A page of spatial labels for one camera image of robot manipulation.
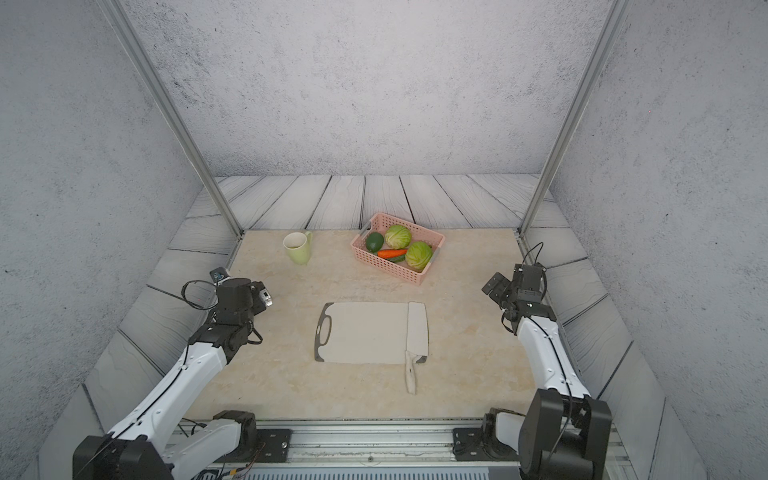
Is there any white ceramic knife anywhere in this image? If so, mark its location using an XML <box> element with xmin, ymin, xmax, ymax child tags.
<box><xmin>404</xmin><ymin>302</ymin><xmax>429</xmax><ymax>395</ymax></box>

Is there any white grey-rimmed cutting board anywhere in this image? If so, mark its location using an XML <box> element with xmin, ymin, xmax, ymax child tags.
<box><xmin>314</xmin><ymin>302</ymin><xmax>409</xmax><ymax>365</ymax></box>

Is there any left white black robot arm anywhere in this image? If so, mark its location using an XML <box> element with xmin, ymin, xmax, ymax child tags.
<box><xmin>72</xmin><ymin>268</ymin><xmax>272</xmax><ymax>479</ymax></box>

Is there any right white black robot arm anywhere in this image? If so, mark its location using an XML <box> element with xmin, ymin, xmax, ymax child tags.
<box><xmin>481</xmin><ymin>263</ymin><xmax>613</xmax><ymax>479</ymax></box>

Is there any light green mug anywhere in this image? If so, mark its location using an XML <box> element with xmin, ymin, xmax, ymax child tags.
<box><xmin>282</xmin><ymin>231</ymin><xmax>313</xmax><ymax>266</ymax></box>

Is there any green cabbage front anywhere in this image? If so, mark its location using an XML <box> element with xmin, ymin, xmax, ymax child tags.
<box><xmin>405</xmin><ymin>241</ymin><xmax>433</xmax><ymax>272</ymax></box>

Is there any green cabbage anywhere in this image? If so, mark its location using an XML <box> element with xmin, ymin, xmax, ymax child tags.
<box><xmin>405</xmin><ymin>241</ymin><xmax>433</xmax><ymax>272</ymax></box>
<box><xmin>384</xmin><ymin>224</ymin><xmax>412</xmax><ymax>249</ymax></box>

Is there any pink plastic basket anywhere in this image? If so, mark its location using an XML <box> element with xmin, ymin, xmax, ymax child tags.
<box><xmin>350</xmin><ymin>212</ymin><xmax>445</xmax><ymax>285</ymax></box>

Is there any green cabbage back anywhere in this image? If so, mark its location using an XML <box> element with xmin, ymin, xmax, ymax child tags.
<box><xmin>384</xmin><ymin>224</ymin><xmax>412</xmax><ymax>249</ymax></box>

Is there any orange carrot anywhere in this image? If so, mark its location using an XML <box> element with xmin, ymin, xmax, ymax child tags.
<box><xmin>377</xmin><ymin>249</ymin><xmax>407</xmax><ymax>259</ymax></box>

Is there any dark green avocado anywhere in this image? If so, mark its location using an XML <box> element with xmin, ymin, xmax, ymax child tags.
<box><xmin>365</xmin><ymin>232</ymin><xmax>385</xmax><ymax>254</ymax></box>

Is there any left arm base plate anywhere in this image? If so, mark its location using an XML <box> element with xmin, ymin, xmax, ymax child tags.
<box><xmin>225</xmin><ymin>429</ymin><xmax>293</xmax><ymax>464</ymax></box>

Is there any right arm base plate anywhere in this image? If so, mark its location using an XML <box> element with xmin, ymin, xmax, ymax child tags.
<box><xmin>452</xmin><ymin>427</ymin><xmax>519</xmax><ymax>462</ymax></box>

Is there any aluminium mounting rail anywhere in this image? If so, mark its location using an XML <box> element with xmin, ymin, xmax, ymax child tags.
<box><xmin>169</xmin><ymin>418</ymin><xmax>519</xmax><ymax>479</ymax></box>

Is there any right aluminium frame post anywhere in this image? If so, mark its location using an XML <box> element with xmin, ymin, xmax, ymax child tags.
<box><xmin>518</xmin><ymin>0</ymin><xmax>631</xmax><ymax>237</ymax></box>

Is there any aluminium frame post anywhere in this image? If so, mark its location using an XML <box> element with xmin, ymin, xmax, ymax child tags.
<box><xmin>97</xmin><ymin>0</ymin><xmax>245</xmax><ymax>240</ymax></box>
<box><xmin>518</xmin><ymin>0</ymin><xmax>631</xmax><ymax>237</ymax></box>

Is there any left aluminium frame post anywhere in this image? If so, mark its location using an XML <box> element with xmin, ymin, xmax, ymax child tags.
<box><xmin>97</xmin><ymin>0</ymin><xmax>245</xmax><ymax>240</ymax></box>

